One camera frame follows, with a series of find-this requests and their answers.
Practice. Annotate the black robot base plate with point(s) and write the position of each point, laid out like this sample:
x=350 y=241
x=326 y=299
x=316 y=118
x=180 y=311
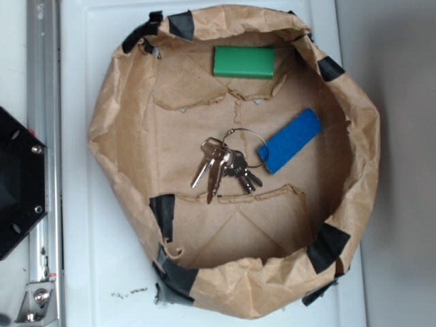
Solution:
x=23 y=182

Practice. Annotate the brown paper bag bin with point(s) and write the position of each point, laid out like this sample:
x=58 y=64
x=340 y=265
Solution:
x=244 y=255

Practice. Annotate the aluminium frame rail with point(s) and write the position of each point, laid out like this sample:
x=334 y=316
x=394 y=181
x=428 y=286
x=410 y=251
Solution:
x=44 y=118

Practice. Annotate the silver key bunch with ring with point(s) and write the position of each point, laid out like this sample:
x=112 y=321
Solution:
x=220 y=160

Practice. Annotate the green rectangular block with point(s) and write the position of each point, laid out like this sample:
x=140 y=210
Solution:
x=244 y=62

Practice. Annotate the metal corner bracket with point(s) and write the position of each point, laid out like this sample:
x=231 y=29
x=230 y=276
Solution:
x=38 y=307

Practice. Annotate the blue rectangular block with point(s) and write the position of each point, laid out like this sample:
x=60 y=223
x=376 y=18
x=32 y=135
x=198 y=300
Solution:
x=290 y=140

